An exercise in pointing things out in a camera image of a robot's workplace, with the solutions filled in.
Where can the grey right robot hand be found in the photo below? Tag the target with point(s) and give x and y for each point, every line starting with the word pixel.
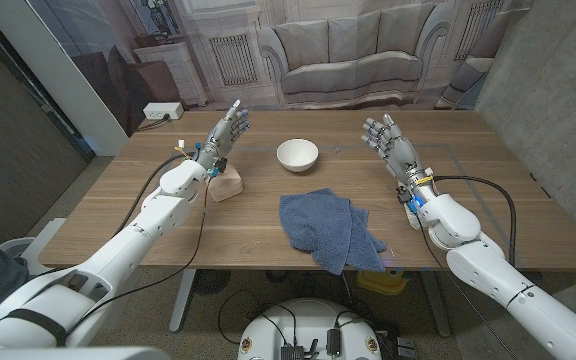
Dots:
pixel 400 152

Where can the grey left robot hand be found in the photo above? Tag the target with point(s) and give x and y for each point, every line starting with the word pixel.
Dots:
pixel 223 137

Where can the blue terry towel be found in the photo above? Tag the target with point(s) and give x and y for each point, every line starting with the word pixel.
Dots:
pixel 318 225

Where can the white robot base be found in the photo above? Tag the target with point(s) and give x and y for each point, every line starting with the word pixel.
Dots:
pixel 313 320

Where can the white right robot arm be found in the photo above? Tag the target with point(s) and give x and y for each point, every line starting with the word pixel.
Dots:
pixel 493 270

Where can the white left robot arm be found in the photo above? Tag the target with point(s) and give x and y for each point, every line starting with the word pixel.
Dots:
pixel 118 255

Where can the white ceramic bowl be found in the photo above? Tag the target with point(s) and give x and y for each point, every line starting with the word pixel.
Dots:
pixel 298 155

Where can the white power strip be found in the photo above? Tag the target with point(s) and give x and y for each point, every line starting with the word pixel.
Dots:
pixel 163 110

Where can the printed living room backdrop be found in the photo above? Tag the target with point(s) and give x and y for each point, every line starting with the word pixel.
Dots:
pixel 348 50

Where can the yellow floor object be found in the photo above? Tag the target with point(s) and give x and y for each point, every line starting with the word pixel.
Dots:
pixel 380 282

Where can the black round floor fan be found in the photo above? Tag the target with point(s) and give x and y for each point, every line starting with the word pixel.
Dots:
pixel 211 281

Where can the white table leg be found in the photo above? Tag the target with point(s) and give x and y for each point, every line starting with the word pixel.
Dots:
pixel 182 305

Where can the black power adapter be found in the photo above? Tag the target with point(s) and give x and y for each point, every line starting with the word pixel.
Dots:
pixel 334 342

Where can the black electronics module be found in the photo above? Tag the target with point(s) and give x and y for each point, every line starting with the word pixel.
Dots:
pixel 293 353

